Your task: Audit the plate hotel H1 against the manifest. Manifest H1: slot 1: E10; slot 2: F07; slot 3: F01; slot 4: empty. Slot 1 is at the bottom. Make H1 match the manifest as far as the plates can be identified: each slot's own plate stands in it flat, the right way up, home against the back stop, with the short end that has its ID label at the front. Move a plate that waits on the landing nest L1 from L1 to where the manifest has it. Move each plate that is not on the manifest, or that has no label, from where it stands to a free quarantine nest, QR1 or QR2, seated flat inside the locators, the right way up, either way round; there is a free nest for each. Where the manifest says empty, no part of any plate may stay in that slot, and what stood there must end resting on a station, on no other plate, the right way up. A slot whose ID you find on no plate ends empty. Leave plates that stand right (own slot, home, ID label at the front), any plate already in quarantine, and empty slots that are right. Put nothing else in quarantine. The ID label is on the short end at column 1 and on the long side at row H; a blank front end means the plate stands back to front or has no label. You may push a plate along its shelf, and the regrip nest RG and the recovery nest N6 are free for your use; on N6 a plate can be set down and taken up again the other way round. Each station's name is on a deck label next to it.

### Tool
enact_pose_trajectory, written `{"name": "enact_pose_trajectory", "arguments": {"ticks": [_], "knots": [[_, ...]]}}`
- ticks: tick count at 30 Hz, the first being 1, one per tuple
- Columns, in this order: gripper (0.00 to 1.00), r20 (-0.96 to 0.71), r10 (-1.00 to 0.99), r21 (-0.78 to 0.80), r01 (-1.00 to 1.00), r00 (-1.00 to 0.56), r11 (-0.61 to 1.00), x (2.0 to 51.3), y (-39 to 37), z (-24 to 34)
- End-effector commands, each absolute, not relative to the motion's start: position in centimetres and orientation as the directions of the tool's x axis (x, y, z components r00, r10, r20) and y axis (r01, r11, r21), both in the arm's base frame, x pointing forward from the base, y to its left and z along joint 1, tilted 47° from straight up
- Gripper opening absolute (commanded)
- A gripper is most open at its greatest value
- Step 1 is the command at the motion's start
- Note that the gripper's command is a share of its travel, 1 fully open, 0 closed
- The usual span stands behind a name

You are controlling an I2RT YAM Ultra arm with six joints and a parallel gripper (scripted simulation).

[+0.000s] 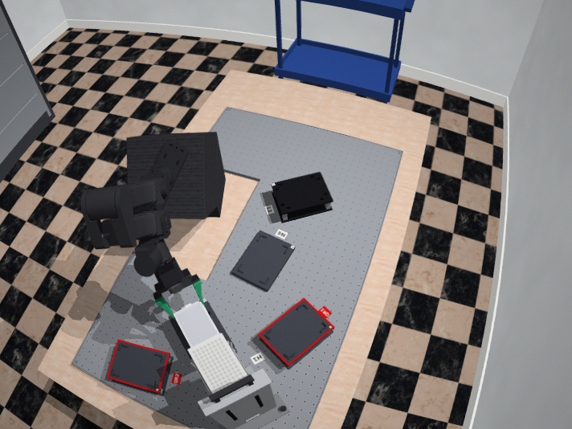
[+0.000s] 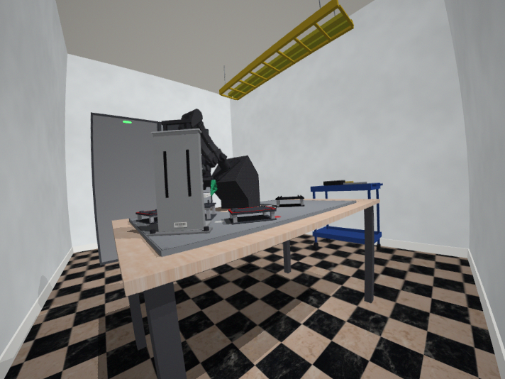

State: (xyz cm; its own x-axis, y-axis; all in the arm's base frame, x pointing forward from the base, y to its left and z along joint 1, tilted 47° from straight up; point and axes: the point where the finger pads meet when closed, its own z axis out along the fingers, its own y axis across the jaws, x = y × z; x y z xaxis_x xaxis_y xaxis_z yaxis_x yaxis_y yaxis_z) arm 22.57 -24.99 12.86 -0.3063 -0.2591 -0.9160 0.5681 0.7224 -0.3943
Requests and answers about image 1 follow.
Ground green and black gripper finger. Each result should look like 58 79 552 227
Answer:
193 280 204 305
155 295 175 319

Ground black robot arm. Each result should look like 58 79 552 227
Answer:
80 140 189 294

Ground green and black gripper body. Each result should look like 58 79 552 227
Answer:
153 256 200 300

